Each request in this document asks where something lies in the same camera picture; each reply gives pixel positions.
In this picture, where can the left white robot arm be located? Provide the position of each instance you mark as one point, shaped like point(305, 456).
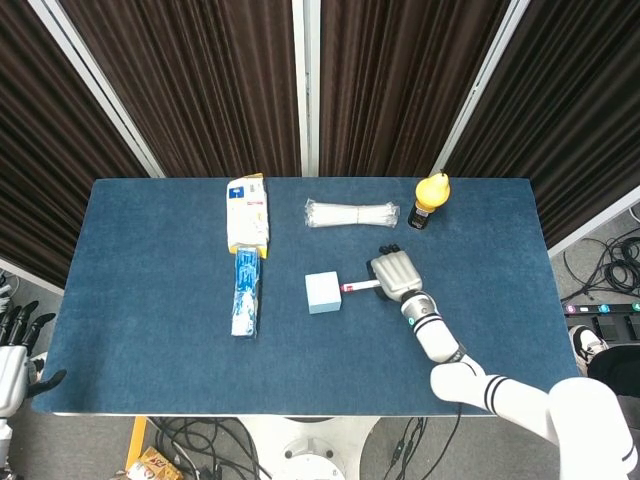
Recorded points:
point(4, 440)

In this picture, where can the white metal frame rail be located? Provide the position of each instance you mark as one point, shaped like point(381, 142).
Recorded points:
point(595, 225)

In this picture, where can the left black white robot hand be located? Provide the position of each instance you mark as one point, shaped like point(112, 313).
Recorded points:
point(12, 365)

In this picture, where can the yellow printed cardboard box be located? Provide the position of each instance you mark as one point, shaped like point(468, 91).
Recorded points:
point(155, 465)

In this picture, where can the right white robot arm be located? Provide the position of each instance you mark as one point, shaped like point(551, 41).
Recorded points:
point(435, 335)

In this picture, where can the yellow table leg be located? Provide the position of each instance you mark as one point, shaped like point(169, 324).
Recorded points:
point(136, 442)

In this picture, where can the blue felt table mat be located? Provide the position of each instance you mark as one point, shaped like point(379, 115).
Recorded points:
point(150, 300)

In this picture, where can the black trouser leg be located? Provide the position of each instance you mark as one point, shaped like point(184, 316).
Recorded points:
point(617, 367)

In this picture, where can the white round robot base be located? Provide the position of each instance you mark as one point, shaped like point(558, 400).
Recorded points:
point(310, 450)

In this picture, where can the blue white plastic packet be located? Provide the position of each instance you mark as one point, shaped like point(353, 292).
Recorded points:
point(246, 290)

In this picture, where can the red and white marker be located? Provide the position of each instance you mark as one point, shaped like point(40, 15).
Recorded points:
point(360, 286)

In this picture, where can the white black sneaker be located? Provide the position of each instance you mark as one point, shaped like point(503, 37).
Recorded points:
point(585, 345)

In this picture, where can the light blue cube block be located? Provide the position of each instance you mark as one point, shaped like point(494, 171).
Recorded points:
point(323, 295)

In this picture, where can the white yellow paper package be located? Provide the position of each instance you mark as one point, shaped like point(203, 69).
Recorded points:
point(246, 215)

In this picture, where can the black foot pedal box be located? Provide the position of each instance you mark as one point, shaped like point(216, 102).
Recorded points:
point(617, 327)

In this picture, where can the white metal frame post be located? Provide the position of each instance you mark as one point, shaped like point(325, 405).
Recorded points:
point(306, 90)
point(480, 85)
point(100, 95)

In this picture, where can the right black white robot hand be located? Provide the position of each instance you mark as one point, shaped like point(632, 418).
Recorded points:
point(397, 275)

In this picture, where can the dark brown pleated curtain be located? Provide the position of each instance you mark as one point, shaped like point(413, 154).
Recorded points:
point(390, 90)
point(45, 150)
point(565, 125)
point(200, 90)

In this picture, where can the black power strip coloured buttons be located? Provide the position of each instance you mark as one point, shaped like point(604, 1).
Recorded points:
point(590, 308)

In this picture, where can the dark bottle with yellow cap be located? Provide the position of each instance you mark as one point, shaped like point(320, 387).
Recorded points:
point(432, 192)

